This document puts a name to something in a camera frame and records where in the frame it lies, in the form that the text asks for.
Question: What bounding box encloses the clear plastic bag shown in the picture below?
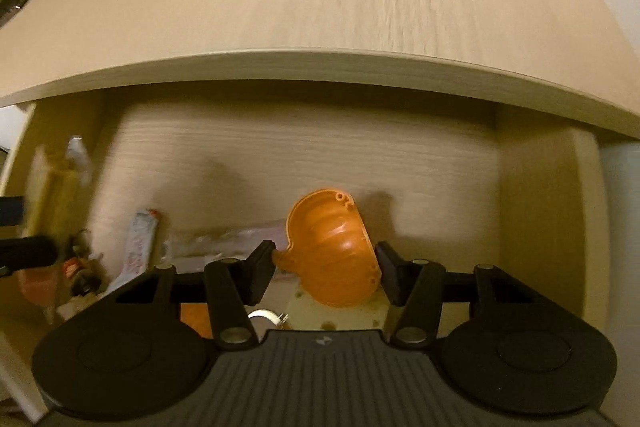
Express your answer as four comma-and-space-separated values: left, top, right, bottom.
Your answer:
162, 219, 291, 274

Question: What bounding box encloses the orange toy figure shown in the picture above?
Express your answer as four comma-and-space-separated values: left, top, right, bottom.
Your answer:
272, 189, 382, 308

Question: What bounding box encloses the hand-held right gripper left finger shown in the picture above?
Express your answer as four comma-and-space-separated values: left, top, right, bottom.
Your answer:
107, 239, 277, 351

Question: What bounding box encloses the pale yellow spotted card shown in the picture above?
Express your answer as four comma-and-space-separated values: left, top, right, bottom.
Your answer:
284, 281, 392, 333

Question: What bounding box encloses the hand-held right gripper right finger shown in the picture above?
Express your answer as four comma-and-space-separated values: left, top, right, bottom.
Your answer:
374, 241, 540, 351

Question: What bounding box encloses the wooden drawer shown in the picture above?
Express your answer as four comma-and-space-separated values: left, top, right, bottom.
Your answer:
0, 94, 608, 425

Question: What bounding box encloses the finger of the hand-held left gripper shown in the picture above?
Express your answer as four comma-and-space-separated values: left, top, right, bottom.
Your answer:
0, 234, 57, 272
0, 196, 27, 228

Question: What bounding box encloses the pale yellow packet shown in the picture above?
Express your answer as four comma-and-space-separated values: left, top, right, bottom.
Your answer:
24, 135, 94, 250

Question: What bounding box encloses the orange plastic piece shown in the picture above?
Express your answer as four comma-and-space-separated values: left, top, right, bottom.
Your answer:
179, 303, 213, 339

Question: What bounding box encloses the silver metal ring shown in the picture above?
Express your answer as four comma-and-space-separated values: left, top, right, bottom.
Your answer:
248, 309, 289, 329

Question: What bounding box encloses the small black red figure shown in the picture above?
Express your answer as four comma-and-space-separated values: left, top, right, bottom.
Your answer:
61, 231, 107, 299

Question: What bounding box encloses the orange red packet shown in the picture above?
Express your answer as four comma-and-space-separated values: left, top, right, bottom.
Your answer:
16, 266, 63, 309

